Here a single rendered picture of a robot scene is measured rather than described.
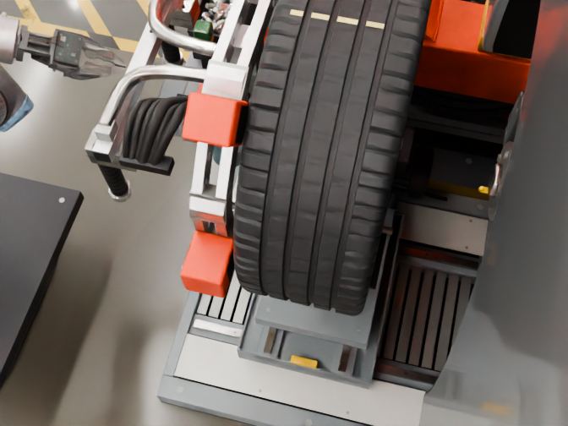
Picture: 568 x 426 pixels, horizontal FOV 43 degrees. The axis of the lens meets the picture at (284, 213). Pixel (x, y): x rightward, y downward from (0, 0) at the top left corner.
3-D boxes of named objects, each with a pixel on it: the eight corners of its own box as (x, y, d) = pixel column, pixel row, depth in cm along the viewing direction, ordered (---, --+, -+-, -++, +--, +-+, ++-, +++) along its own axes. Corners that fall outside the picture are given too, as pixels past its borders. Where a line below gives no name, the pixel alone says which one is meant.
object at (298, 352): (368, 390, 193) (371, 381, 184) (238, 358, 197) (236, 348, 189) (401, 226, 214) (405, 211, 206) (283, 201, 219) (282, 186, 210)
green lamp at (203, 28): (210, 44, 178) (207, 33, 175) (193, 41, 179) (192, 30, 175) (214, 32, 180) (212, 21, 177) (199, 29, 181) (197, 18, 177)
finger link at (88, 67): (126, 79, 146) (79, 69, 143) (122, 83, 152) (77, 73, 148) (128, 64, 146) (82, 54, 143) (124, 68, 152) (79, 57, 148)
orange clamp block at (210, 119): (243, 145, 114) (229, 148, 105) (195, 136, 115) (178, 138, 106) (250, 102, 113) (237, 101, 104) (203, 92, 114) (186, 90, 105)
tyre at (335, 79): (399, 136, 183) (349, 374, 145) (308, 118, 186) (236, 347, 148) (455, -109, 129) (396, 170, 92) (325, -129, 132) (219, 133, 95)
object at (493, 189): (494, 203, 135) (502, 191, 129) (485, 200, 136) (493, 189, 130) (499, 172, 137) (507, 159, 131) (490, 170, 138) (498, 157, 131)
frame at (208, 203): (242, 297, 153) (215, 169, 104) (211, 291, 154) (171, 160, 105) (302, 93, 176) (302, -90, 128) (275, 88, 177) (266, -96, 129)
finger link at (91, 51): (128, 64, 146) (82, 54, 143) (124, 68, 152) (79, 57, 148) (131, 49, 146) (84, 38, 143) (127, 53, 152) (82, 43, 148)
